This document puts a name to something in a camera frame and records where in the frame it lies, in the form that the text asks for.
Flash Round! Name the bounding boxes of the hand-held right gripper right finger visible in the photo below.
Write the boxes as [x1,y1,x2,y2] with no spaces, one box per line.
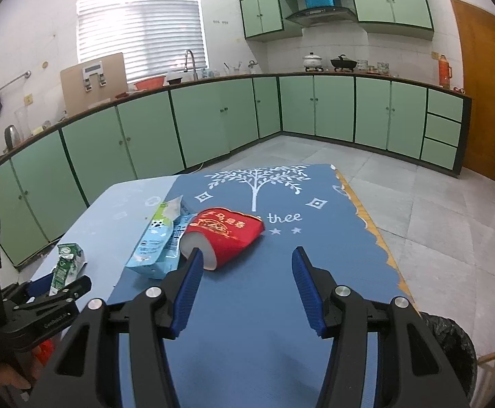
[291,245,473,408]

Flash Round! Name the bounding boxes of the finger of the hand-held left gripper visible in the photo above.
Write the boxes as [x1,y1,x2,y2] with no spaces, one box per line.
[1,277,61,307]
[58,275,93,307]

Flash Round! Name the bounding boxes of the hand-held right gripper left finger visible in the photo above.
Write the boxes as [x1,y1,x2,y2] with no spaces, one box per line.
[28,246,206,408]

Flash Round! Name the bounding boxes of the green white milk carton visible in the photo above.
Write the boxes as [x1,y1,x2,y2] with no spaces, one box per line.
[49,243,87,297]

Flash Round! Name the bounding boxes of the red paper cup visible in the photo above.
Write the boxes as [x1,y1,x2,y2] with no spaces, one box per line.
[180,207,267,272]

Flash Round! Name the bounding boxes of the black bag lined bin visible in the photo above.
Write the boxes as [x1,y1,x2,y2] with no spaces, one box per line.
[417,311,479,405]

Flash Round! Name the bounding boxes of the person's left hand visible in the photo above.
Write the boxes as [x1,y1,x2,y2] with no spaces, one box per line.
[0,363,34,392]

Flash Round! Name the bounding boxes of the blue tree print mat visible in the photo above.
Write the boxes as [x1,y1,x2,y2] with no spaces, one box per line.
[107,163,418,408]

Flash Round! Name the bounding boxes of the blue white snack packet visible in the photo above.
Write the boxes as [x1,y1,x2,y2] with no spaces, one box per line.
[125,195,198,280]

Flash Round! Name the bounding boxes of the steel kettle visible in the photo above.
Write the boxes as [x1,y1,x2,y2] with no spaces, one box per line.
[4,124,22,152]

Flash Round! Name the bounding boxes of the clear glass jug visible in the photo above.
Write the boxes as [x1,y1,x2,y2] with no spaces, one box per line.
[14,106,31,141]

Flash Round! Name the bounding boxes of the green base cabinets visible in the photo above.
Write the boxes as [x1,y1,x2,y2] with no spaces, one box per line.
[0,72,473,267]

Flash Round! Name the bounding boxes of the wooden cutting board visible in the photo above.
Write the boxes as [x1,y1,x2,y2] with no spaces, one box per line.
[59,52,128,115]

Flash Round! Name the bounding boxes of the red basin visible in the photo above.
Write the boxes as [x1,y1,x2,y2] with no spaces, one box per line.
[133,75,166,91]

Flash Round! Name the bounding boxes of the steel faucet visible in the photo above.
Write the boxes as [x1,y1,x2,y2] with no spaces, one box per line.
[183,49,198,81]

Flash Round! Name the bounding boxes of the white cooking pot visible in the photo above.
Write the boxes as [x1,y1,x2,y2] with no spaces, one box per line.
[302,52,323,72]

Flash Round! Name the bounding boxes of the black wok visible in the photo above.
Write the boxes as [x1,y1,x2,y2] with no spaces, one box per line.
[330,54,358,72]

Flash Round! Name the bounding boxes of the red thermos flask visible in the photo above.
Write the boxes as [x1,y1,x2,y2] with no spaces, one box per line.
[438,54,453,90]

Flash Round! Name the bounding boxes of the wooden door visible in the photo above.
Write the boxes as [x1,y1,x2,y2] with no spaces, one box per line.
[449,0,495,188]

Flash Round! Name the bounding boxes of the white window blind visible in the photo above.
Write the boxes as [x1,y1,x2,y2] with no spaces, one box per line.
[76,0,210,78]

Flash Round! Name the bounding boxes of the black range hood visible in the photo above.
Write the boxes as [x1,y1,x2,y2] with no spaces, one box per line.
[285,6,358,27]

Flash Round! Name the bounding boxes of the steel towel rail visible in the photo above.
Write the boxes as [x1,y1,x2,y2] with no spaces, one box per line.
[0,69,32,107]

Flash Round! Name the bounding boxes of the green wall cabinets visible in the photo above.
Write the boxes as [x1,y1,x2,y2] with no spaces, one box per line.
[236,0,435,43]

